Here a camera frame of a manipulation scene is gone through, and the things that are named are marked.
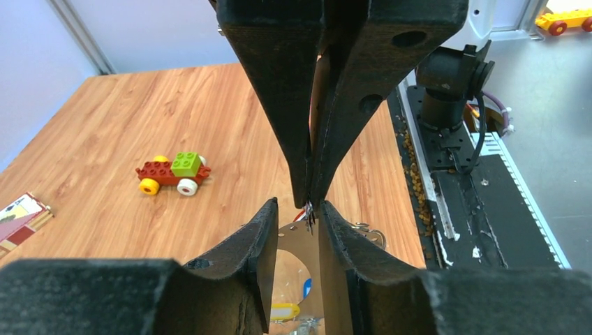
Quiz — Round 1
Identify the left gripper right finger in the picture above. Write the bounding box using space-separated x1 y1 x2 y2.
318 201 591 334

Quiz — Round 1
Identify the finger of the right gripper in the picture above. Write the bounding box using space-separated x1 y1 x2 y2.
216 0 324 208
309 1 469 209

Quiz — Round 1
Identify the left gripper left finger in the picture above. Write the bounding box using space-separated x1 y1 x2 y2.
1 198 279 334

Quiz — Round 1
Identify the yellow key tag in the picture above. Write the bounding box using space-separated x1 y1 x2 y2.
270 303 300 322

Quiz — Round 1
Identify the blue key tag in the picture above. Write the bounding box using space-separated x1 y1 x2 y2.
302 278 312 299

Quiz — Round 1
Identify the large perforated metal keyring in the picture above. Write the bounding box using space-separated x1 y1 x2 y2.
270 210 387 335

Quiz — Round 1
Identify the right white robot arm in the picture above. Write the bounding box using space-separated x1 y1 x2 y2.
211 1 495 209

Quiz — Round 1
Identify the toy brick car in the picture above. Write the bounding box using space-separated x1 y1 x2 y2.
135 151 212 196

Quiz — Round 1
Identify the yellow toy car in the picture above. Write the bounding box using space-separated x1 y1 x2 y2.
535 8 591 36

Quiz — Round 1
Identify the pink patterned wooden block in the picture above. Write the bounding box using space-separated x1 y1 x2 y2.
1 192 54 258

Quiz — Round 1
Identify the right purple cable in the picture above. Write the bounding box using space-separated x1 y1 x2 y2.
480 90 515 137

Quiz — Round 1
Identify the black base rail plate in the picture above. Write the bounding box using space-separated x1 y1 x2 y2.
387 85 563 270

